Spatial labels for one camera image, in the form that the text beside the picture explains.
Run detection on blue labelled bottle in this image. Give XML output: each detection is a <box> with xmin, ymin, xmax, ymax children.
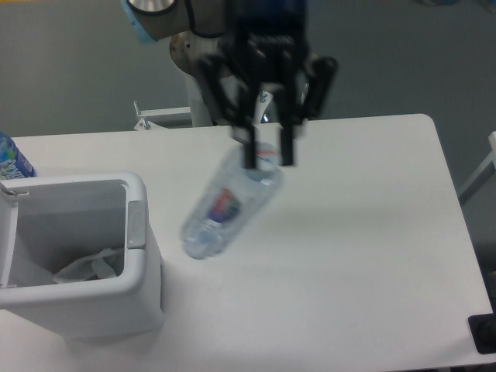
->
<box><xmin>1</xmin><ymin>133</ymin><xmax>37</xmax><ymax>181</ymax></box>

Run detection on black clamp at table edge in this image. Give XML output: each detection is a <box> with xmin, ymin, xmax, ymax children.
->
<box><xmin>468</xmin><ymin>313</ymin><xmax>495</xmax><ymax>355</ymax></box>

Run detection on white pedestal foot left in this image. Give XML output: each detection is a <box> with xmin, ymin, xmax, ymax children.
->
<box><xmin>133</xmin><ymin>101</ymin><xmax>192</xmax><ymax>131</ymax></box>

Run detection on white open trash can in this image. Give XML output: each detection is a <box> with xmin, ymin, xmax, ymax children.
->
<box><xmin>1</xmin><ymin>172</ymin><xmax>164</xmax><ymax>339</ymax></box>

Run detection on crushed clear plastic bottle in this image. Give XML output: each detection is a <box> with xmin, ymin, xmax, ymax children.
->
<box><xmin>180</xmin><ymin>142</ymin><xmax>284</xmax><ymax>260</ymax></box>

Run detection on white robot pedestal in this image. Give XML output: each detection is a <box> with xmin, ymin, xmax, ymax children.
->
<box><xmin>169</xmin><ymin>31</ymin><xmax>220</xmax><ymax>127</ymax></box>

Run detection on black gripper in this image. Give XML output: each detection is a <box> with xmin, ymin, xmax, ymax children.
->
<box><xmin>197</xmin><ymin>1</ymin><xmax>338</xmax><ymax>169</ymax></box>

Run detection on white frame at right edge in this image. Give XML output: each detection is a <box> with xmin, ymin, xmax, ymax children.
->
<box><xmin>458</xmin><ymin>132</ymin><xmax>495</xmax><ymax>205</ymax></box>

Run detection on clear white plastic wrapper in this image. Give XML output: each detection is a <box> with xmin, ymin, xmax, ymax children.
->
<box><xmin>53</xmin><ymin>248</ymin><xmax>124</xmax><ymax>284</ymax></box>

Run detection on white pedestal foot middle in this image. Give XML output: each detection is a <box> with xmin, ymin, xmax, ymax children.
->
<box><xmin>253</xmin><ymin>91</ymin><xmax>277</xmax><ymax>124</ymax></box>

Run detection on white pedestal foot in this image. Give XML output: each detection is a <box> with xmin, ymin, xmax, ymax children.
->
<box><xmin>133</xmin><ymin>101</ymin><xmax>192</xmax><ymax>131</ymax></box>
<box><xmin>253</xmin><ymin>91</ymin><xmax>277</xmax><ymax>124</ymax></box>

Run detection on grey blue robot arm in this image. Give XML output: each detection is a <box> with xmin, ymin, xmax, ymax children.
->
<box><xmin>122</xmin><ymin>1</ymin><xmax>338</xmax><ymax>169</ymax></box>

